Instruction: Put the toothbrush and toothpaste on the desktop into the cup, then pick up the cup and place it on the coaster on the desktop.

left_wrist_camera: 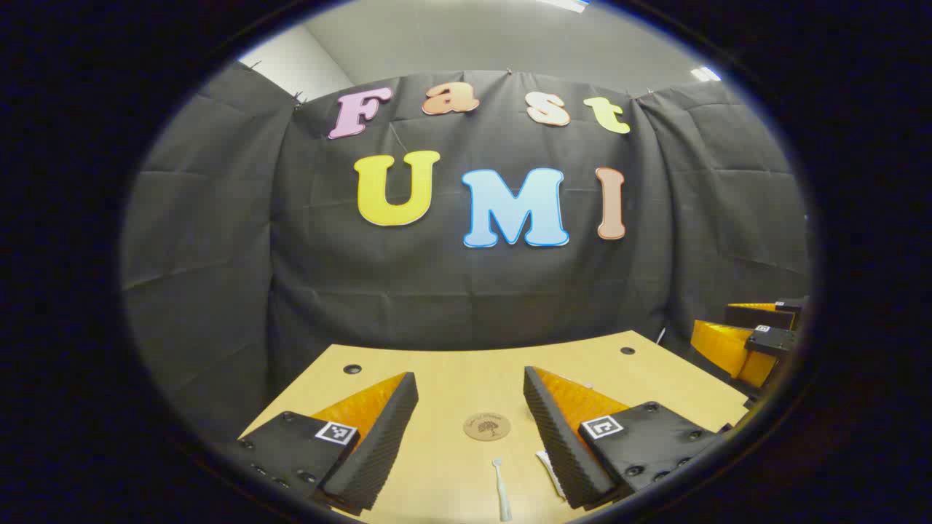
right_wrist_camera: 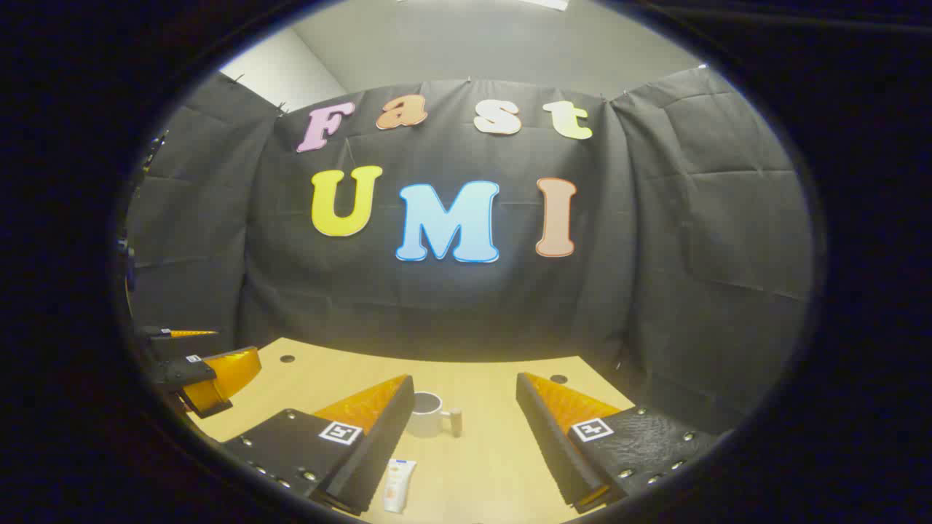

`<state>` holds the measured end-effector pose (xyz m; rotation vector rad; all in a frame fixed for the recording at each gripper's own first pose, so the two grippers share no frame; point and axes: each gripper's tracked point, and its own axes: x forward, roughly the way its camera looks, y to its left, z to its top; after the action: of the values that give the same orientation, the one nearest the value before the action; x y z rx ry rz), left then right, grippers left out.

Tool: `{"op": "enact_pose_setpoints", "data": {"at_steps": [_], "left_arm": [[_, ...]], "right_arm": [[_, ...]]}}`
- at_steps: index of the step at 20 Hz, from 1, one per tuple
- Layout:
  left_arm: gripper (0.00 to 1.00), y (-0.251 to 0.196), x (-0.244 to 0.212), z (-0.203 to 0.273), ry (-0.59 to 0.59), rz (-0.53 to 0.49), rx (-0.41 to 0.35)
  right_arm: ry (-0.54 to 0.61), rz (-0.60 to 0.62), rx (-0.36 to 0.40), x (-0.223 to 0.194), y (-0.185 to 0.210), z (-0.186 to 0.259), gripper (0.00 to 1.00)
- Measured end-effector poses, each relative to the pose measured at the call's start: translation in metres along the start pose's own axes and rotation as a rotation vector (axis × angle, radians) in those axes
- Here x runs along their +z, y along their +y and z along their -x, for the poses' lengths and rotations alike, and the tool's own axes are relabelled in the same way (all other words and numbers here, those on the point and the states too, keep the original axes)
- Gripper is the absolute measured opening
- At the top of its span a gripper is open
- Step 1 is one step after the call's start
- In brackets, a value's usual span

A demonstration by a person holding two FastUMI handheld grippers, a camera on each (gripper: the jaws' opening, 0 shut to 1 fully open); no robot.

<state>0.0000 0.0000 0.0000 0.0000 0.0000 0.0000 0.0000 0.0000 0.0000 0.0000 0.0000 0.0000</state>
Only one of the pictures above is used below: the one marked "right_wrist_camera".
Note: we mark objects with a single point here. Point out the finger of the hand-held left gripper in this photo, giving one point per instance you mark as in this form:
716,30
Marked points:
156,333
182,371

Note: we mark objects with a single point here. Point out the wooden desktop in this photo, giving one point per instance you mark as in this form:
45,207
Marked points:
480,451

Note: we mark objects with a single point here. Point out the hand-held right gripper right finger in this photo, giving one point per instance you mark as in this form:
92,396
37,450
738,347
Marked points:
542,437

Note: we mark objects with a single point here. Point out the white toothpaste tube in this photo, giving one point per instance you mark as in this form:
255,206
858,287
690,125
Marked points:
399,484

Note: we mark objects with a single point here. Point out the black backdrop cloth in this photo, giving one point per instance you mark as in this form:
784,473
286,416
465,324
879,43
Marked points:
451,306

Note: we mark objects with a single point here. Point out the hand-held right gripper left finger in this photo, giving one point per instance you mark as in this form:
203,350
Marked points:
382,437

